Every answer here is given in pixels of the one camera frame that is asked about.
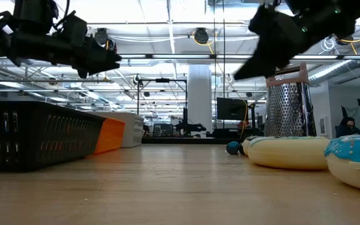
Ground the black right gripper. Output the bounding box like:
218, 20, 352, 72
233, 2, 311, 81

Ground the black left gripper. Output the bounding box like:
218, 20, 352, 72
9, 29, 123, 79

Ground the chocolate frosted toy donut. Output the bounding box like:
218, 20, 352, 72
238, 137, 259, 157

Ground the small dark blue ball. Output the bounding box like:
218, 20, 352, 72
226, 141, 241, 156

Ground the mint frosted toy donut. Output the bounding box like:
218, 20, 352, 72
247, 136, 331, 171

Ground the black monitor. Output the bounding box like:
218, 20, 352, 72
216, 97, 249, 121

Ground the orange plastic basket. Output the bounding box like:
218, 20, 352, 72
94, 117, 126, 155

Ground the white translucent plastic bin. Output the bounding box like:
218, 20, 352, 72
94, 111, 145, 149

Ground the white building pillar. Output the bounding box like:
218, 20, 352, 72
187, 64, 214, 138

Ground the black plastic basket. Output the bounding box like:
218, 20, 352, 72
0, 100, 106, 173

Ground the black background robot station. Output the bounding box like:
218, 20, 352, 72
135, 77, 208, 138

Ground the person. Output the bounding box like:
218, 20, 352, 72
335, 116, 360, 139

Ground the blue frosted toy donut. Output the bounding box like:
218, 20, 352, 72
324, 134, 360, 194

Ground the black ceiling cable reel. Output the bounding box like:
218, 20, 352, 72
194, 27, 210, 44
94, 27, 109, 45

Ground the metal box grater pink handle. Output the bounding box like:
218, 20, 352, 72
264, 61, 318, 138

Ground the yellow cable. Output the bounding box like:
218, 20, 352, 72
191, 30, 250, 138

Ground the black aluminium table frame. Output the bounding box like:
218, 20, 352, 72
141, 136, 246, 145

